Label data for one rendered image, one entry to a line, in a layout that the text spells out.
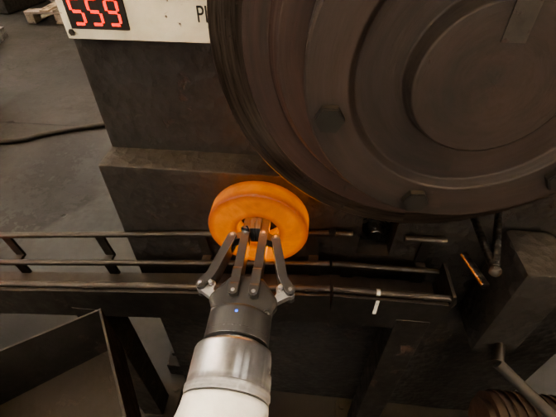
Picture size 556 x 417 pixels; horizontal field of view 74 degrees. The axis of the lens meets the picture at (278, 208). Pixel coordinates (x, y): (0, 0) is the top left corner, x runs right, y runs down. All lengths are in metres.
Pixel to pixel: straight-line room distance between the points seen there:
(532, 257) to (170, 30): 0.61
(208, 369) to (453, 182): 0.30
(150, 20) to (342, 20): 0.33
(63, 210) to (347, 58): 1.89
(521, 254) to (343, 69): 0.46
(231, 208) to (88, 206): 1.57
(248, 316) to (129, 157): 0.37
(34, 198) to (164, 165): 1.65
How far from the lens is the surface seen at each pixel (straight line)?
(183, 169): 0.62
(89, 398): 0.73
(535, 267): 0.67
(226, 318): 0.42
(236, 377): 0.39
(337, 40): 0.29
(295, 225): 0.54
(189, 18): 0.54
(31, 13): 5.14
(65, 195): 2.18
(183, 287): 0.69
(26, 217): 2.14
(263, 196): 0.51
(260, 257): 0.50
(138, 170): 0.65
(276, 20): 0.35
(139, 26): 0.57
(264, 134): 0.43
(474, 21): 0.30
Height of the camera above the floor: 1.23
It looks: 43 degrees down
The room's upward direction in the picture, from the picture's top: straight up
